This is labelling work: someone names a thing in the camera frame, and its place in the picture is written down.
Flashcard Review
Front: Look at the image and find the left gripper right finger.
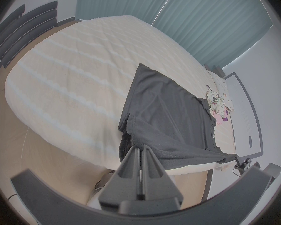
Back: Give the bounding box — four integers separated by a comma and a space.
141, 144, 184, 216

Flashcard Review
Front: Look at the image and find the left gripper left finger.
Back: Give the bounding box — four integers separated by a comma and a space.
98, 145, 141, 214

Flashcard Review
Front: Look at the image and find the black T-shirt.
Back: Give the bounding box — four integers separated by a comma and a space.
118, 63, 240, 176

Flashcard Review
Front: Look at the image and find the bed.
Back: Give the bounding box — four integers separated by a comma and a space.
4, 15, 264, 202

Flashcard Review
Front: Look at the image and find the pink garment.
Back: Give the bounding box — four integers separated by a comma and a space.
212, 110, 226, 125

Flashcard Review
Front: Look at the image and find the white printed pyjama top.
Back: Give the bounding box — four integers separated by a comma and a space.
206, 85, 226, 117

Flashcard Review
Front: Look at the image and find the white printed pillow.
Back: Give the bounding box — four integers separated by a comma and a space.
208, 70, 235, 112

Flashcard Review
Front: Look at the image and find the grey bedside table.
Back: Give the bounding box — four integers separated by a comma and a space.
203, 63, 226, 78

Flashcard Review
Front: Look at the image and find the blue-green curtain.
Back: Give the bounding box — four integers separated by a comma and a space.
152, 0, 274, 66
75, 0, 181, 26

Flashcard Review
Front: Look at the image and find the black chest of drawers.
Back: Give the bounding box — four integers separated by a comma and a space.
0, 1, 58, 68

